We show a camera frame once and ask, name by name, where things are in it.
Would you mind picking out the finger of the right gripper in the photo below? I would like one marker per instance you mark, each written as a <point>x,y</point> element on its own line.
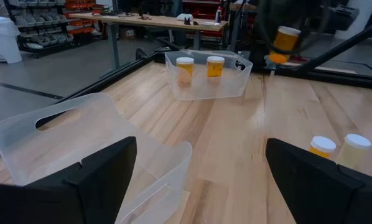
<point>266,32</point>
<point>313,35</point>

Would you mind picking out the large orange pill bottle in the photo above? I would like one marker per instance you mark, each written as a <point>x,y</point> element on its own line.
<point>215,67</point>
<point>185,67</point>
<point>285,40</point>

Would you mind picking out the red storage bin rack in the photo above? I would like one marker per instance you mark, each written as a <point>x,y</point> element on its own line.
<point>80,21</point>

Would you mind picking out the white bottle red cap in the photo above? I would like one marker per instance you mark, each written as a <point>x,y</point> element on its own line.
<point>218,15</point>

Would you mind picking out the white plastic container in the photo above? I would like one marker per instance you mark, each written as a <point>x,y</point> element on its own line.
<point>2,37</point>

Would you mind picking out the red tool cabinet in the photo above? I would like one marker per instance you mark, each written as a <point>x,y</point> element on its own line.
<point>204,14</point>

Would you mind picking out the clear plastic bin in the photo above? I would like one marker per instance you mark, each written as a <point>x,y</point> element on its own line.
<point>204,90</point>
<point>89,124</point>

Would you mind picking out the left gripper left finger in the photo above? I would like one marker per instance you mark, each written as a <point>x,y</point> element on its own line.
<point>49,199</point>

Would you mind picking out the grey storage bin rack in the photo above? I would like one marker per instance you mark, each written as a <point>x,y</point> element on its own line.
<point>43,39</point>

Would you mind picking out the wooden workbench grey legs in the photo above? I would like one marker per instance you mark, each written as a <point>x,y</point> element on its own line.
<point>148,21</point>

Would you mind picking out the pale yellow pill bottle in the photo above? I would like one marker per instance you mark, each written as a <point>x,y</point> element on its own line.
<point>355,146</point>

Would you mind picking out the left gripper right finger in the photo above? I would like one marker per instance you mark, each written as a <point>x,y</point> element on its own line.
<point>329,196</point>

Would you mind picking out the small orange pill bottle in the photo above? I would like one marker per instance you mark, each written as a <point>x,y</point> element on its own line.
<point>323,144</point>

